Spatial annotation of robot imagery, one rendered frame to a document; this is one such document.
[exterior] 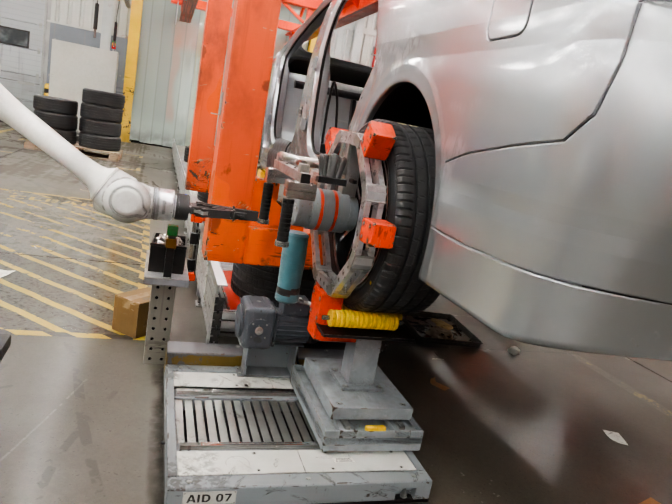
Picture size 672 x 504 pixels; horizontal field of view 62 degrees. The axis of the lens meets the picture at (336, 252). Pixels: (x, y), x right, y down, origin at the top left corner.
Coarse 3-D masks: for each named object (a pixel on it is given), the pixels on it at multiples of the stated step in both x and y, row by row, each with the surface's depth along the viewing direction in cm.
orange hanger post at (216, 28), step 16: (208, 0) 377; (224, 0) 380; (208, 16) 379; (224, 16) 382; (208, 32) 382; (224, 32) 385; (208, 48) 384; (224, 48) 387; (208, 64) 387; (224, 64) 390; (208, 80) 389; (208, 96) 392; (208, 112) 395; (192, 128) 400; (208, 128) 397; (192, 144) 397; (208, 144) 400; (192, 160) 399; (208, 160) 403; (192, 176) 402; (208, 176) 405
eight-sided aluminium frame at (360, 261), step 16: (336, 144) 196; (352, 144) 180; (368, 160) 169; (368, 176) 166; (368, 192) 163; (384, 192) 165; (368, 208) 164; (352, 256) 168; (368, 256) 168; (320, 272) 199; (352, 272) 172; (336, 288) 180; (352, 288) 181
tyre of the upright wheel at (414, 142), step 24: (384, 120) 182; (408, 144) 171; (432, 144) 176; (408, 168) 166; (432, 168) 168; (408, 192) 163; (432, 192) 166; (408, 216) 163; (408, 240) 164; (384, 264) 167; (408, 264) 168; (360, 288) 183; (384, 288) 171; (408, 288) 173; (384, 312) 190; (408, 312) 189
